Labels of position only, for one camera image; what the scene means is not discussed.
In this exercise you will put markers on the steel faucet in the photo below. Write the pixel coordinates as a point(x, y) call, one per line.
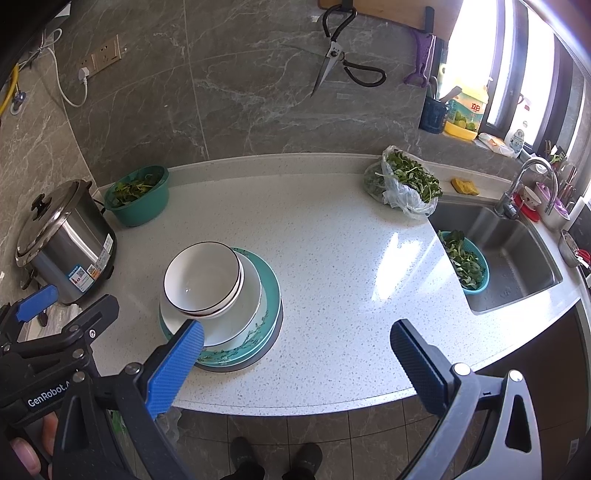
point(505, 203)

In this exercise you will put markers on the person's right black shoe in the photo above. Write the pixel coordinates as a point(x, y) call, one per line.
point(304, 459)

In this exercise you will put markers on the dark framed window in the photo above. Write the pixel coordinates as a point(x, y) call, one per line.
point(584, 106)
point(485, 46)

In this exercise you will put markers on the white cloth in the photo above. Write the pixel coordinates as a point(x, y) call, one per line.
point(64, 316)

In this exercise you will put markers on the grey rimmed white plate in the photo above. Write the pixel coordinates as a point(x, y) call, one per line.
point(240, 369)

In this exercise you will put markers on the steel rice cooker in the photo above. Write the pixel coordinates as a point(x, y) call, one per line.
point(64, 244)

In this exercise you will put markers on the gold wall outlet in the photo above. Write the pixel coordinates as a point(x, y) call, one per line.
point(104, 55)

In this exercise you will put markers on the white yellow dishcloth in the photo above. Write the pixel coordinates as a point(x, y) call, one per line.
point(494, 143)

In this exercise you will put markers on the white spray bottle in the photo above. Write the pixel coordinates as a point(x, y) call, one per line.
point(516, 138)

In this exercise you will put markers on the red patterned small bowl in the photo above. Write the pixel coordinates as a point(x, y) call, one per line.
point(198, 277)

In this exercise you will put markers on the green basin with greens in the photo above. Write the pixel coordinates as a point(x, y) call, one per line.
point(138, 207)

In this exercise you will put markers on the plastic bag of greens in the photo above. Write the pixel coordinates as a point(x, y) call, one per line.
point(406, 180)

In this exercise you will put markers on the person's left hand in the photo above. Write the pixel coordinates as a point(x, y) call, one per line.
point(23, 454)

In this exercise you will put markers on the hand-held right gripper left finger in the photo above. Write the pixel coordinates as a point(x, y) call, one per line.
point(178, 364)

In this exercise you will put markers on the large white bowl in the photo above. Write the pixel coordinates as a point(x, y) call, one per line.
point(244, 314)

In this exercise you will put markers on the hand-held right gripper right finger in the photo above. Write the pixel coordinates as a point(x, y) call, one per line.
point(418, 364)

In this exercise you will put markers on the purple peeler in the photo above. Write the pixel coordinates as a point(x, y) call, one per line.
point(422, 50)

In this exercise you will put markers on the person's left black shoe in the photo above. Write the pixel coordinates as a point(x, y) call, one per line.
point(247, 457)

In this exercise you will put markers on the steel mixing bowl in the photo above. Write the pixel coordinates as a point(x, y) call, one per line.
point(570, 249)

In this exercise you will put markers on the yellow detergent bottle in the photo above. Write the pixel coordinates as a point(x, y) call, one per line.
point(466, 115)

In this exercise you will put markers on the steel sink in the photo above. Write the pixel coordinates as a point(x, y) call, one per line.
point(517, 258)

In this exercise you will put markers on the person's black shoe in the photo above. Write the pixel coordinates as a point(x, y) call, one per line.
point(247, 457)
point(304, 459)

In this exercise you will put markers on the purple pot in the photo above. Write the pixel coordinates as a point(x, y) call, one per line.
point(556, 207)

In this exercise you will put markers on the wooden cutting board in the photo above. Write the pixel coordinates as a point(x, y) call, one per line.
point(383, 9)

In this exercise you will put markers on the teal colander with greens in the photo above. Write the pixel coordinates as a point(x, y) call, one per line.
point(466, 267)

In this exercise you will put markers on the yellow sponge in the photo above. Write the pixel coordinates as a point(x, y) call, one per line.
point(465, 186)

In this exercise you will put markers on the red mat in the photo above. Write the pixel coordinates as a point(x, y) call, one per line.
point(526, 212)

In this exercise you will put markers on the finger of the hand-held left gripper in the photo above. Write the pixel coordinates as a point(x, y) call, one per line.
point(37, 302)
point(94, 318)

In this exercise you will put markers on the dark blue utensil cup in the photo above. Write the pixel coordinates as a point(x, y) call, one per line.
point(433, 115)

